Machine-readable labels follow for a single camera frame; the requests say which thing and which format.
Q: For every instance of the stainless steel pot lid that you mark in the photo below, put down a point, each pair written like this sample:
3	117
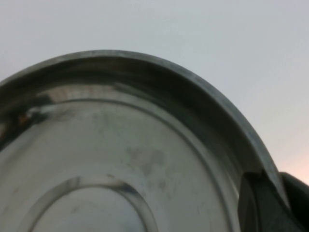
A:
120	145

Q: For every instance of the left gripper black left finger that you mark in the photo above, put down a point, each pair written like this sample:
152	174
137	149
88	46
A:
260	205

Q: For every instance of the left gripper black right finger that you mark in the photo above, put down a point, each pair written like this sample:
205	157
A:
299	198

